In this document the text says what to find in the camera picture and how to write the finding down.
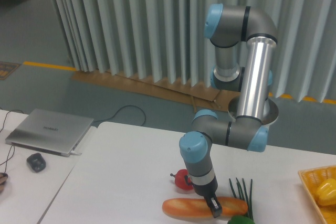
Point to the brown cardboard sheet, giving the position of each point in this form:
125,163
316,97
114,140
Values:
196,96

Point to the black computer mouse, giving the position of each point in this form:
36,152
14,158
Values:
36,162

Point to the red bell pepper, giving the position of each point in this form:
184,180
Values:
182,180

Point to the green bell pepper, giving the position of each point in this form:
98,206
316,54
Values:
240,220

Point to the yellow bell pepper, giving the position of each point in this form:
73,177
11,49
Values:
325,193

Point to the long baguette bread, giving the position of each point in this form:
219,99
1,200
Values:
198,208

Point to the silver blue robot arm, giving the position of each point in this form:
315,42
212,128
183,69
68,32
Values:
245,39

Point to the person hand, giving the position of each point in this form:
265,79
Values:
3,180

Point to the silver laptop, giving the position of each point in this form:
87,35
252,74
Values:
51,132

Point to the yellow wicker basket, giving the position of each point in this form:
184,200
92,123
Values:
311,179

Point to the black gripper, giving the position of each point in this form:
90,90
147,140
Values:
208,192

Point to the pale green folding curtain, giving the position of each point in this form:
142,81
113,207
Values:
165,39

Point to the green chives bunch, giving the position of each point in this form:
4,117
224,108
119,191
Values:
244,193

